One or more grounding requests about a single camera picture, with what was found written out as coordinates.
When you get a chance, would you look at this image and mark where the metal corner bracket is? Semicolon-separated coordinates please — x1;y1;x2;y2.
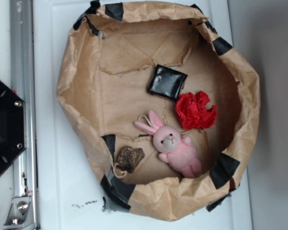
3;196;34;230

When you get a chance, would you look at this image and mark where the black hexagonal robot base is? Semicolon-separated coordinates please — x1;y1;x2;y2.
0;80;25;177

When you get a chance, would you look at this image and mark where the brown rock with string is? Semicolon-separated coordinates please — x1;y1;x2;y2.
114;146;145;178

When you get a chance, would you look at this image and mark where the pink plush bunny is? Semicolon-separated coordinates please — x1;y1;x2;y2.
134;110;202;178

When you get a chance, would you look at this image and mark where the aluminium extrusion rail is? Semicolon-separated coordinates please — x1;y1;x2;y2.
10;0;40;230

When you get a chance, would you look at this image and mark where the crumpled red paper ball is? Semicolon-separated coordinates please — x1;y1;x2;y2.
175;91;217;130

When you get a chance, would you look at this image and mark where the brown paper bag bin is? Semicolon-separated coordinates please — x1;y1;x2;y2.
57;1;260;221

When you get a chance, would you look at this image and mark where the black taped box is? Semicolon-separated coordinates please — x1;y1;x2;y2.
148;65;188;100

